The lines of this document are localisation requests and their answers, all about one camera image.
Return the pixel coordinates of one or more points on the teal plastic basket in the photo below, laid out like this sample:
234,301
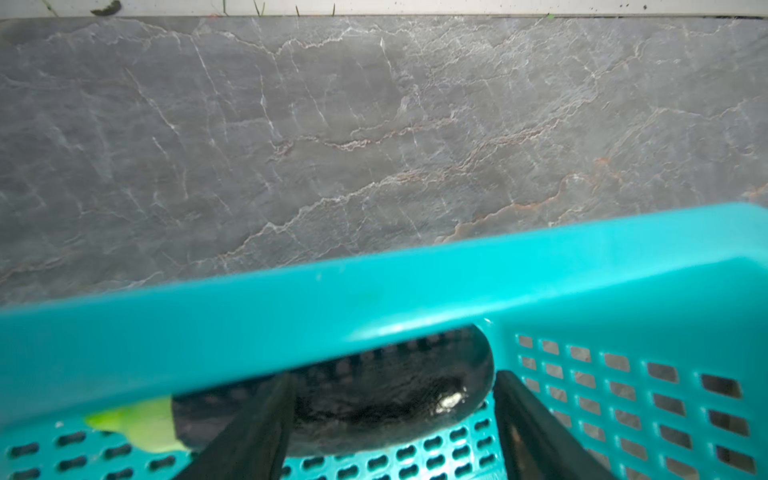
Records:
645,336

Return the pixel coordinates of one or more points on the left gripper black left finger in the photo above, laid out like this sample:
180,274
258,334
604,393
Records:
254,445

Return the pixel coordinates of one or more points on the dark toy eggplant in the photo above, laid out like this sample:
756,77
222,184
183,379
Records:
363,402

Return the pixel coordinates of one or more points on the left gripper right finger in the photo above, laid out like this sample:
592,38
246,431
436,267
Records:
553,450

